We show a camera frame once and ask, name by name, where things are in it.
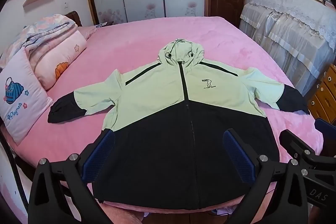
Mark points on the white lace covered furniture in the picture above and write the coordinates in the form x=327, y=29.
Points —
x=288, y=29

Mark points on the dark wooden headboard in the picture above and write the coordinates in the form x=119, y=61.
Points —
x=74, y=16

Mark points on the pink pillow with bag print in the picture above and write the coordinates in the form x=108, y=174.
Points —
x=23, y=108

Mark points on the purple cloth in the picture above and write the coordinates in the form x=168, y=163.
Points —
x=222, y=212

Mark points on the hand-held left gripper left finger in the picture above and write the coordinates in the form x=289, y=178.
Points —
x=99, y=153

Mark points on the pink bed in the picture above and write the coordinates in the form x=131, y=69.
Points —
x=147, y=37

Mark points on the green and black hooded jacket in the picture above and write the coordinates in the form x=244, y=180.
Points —
x=168, y=87

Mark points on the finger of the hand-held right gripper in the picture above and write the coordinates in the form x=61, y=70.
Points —
x=326, y=125
x=296, y=144

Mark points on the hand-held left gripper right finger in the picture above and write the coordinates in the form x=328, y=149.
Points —
x=239, y=158

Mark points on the wooden drawer cabinet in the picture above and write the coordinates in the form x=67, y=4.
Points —
x=325, y=92

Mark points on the pink pillow with orange print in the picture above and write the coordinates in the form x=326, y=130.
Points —
x=60, y=53

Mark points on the folded pastel floral quilt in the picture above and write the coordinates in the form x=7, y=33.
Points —
x=44, y=27

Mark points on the blue and white packet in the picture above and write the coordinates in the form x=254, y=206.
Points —
x=101, y=25

